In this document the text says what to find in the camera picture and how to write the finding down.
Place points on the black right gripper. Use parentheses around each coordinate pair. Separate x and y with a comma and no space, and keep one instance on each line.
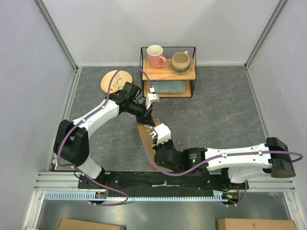
(169,142)

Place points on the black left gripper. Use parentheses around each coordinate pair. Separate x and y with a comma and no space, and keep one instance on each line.
(146,118)

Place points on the brown cardboard express box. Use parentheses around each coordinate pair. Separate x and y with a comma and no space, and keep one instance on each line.
(144,131)

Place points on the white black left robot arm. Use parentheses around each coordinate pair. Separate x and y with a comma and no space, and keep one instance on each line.
(72,139)

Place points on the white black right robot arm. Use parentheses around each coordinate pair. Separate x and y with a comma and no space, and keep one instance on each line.
(272,158)

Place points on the cardboard box bottom right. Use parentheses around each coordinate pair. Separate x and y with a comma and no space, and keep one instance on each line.
(255,224)

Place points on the cardboard box bottom left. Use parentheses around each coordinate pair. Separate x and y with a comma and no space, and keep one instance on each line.
(71,224)

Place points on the teal rectangular ceramic tray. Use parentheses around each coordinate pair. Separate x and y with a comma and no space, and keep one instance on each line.
(169,86)

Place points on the beige plate with bird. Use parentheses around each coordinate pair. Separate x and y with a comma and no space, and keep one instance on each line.
(117,83)

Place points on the beige stoneware mug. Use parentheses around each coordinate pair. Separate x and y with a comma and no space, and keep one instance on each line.
(180,62)

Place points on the pink ceramic mug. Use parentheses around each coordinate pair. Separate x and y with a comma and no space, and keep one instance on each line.
(155,56)

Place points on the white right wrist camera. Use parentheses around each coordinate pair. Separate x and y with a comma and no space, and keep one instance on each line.
(161,134)

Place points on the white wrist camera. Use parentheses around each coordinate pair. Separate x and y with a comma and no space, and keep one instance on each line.
(161,134)
(150,99)

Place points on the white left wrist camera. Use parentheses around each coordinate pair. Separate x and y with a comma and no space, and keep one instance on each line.
(150,99)

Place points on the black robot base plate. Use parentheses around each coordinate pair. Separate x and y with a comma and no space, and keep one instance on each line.
(156,183)

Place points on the black wire wooden shelf rack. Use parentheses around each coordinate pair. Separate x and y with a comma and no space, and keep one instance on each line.
(165,73)

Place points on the aluminium frame rail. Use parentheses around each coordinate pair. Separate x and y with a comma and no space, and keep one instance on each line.
(55,32)

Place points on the grey slotted cable duct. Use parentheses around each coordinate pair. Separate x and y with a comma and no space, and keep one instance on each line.
(95,196)

